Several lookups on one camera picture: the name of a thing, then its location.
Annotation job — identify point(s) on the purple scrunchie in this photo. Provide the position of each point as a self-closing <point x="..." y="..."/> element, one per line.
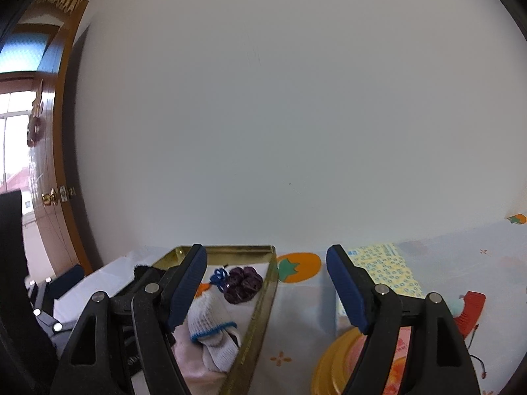
<point x="243" y="286"/>

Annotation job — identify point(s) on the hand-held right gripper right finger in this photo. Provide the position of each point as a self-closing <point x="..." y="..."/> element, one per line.
<point x="350" y="292"/>

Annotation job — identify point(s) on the white knit glove blue trim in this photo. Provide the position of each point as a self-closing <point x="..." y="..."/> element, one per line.
<point x="210" y="317"/>

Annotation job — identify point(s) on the window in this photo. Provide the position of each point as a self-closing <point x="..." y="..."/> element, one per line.
<point x="14" y="140"/>

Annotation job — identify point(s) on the red cloth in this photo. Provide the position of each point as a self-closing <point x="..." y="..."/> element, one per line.
<point x="473" y="308"/>

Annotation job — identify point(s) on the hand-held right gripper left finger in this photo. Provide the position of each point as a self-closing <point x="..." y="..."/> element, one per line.
<point x="187" y="292"/>

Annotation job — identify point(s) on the small orange cloth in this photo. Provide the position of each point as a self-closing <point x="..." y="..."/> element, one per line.
<point x="201" y="290"/>

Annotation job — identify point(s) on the pink cloth garment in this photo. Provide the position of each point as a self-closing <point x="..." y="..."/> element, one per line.
<point x="189" y="358"/>

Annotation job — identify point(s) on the gold tin box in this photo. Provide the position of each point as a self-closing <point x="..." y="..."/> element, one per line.
<point x="258" y="308"/>

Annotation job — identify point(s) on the wooden door with brass knob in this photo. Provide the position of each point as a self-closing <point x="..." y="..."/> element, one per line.
<point x="47" y="164"/>

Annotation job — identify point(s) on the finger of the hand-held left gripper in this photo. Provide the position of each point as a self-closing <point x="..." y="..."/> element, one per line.
<point x="66" y="282"/>
<point x="51" y="323"/>

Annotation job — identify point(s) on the brass door knob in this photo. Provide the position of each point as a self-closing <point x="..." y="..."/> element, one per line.
<point x="51" y="198"/>

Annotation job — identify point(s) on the yellow patterned tissue pack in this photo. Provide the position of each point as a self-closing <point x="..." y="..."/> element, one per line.
<point x="387" y="267"/>

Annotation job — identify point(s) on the pale blue cloth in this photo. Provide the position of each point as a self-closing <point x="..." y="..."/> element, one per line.
<point x="456" y="305"/>

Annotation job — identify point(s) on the yellow round lid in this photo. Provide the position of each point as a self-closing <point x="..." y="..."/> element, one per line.
<point x="329" y="366"/>

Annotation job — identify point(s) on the black cloth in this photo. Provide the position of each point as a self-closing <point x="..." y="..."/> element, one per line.
<point x="142" y="271"/>

